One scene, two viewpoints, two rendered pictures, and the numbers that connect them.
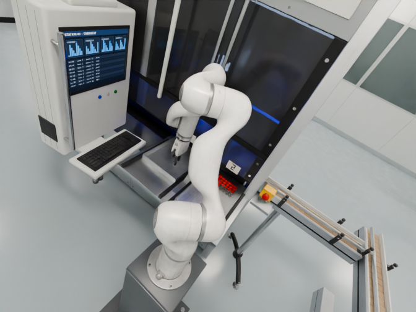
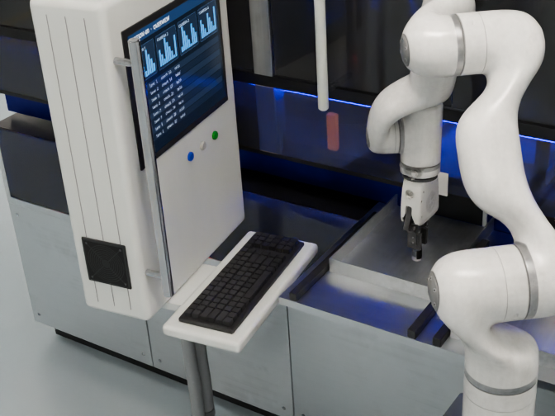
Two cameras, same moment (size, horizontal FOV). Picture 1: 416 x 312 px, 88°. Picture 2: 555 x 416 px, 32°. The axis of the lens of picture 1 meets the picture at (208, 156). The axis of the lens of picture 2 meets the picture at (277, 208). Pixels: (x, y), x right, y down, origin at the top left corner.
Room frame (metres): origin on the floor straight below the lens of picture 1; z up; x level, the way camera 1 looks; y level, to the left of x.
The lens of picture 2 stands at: (-0.89, -0.05, 2.10)
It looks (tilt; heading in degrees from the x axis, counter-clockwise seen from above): 29 degrees down; 16
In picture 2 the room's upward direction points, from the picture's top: 4 degrees counter-clockwise
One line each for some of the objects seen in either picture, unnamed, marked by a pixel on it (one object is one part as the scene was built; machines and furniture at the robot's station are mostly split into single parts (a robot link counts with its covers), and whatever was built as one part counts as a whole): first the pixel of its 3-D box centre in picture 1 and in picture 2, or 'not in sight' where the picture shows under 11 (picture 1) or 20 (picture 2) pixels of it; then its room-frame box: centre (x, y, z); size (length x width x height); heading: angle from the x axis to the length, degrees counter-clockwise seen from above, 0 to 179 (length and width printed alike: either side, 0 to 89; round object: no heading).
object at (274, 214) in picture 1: (255, 234); not in sight; (1.05, -0.59, 0.46); 0.09 x 0.09 x 0.77; 72
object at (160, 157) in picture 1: (176, 156); (414, 243); (1.03, 0.18, 0.90); 0.34 x 0.26 x 0.04; 162
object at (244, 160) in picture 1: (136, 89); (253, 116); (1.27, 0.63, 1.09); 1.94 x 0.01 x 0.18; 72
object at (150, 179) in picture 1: (189, 179); (469, 287); (0.91, 0.04, 0.87); 0.70 x 0.48 x 0.02; 72
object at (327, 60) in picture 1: (282, 126); not in sight; (0.98, -0.27, 1.40); 0.05 x 0.01 x 0.80; 72
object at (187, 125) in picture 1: (187, 122); (419, 130); (0.92, 0.16, 1.24); 0.09 x 0.08 x 0.13; 108
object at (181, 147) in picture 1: (181, 143); (419, 192); (0.92, 0.16, 1.09); 0.10 x 0.07 x 0.11; 162
